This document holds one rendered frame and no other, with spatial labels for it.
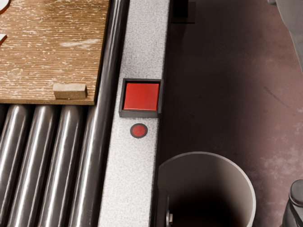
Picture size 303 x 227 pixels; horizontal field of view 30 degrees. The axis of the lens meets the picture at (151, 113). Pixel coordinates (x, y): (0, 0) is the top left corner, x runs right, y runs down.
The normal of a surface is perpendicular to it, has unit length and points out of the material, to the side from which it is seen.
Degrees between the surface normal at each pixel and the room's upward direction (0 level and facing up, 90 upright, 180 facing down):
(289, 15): 87
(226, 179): 87
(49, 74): 0
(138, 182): 0
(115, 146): 0
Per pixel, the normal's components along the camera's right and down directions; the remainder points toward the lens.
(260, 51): -0.06, -0.55
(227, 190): -0.65, 0.62
